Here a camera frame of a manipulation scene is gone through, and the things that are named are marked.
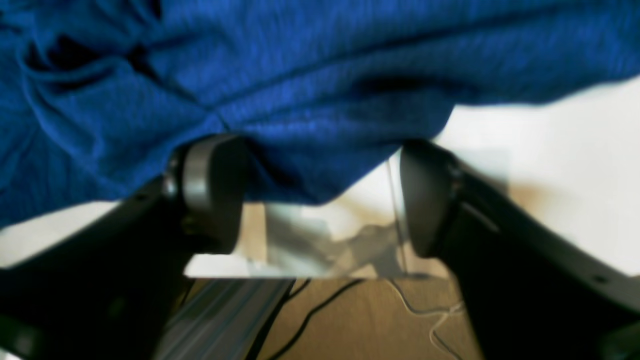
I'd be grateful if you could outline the black floor cable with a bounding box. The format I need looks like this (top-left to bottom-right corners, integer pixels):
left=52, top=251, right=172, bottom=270
left=245, top=277, right=366, bottom=360

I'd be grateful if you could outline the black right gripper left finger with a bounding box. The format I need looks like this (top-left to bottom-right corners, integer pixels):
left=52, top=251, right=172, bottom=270
left=0, top=134, right=250, bottom=360

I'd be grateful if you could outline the thin white floor cable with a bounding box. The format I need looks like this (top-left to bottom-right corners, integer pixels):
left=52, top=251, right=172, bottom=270
left=387, top=277, right=466, bottom=360

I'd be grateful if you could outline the dark blue t-shirt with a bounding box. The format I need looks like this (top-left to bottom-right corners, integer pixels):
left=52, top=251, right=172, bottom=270
left=1, top=0, right=639, bottom=227

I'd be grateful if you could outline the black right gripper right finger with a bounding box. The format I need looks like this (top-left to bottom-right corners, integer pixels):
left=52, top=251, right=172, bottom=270
left=399, top=139, right=640, bottom=360

